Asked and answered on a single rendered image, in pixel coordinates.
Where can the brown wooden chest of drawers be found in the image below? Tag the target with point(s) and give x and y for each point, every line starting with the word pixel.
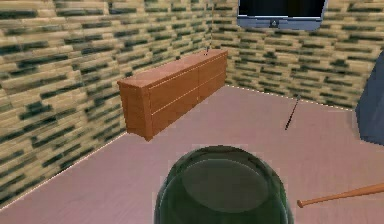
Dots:
pixel 173 90

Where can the thin black stick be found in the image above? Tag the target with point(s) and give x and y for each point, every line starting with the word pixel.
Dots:
pixel 292 114

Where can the brown wooden baseball bat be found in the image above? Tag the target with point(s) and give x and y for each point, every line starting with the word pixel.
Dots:
pixel 343 195

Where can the blue grey bed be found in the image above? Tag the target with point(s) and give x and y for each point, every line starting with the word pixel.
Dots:
pixel 371 106

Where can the wall television set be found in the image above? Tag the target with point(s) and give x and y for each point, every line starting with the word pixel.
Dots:
pixel 281 13

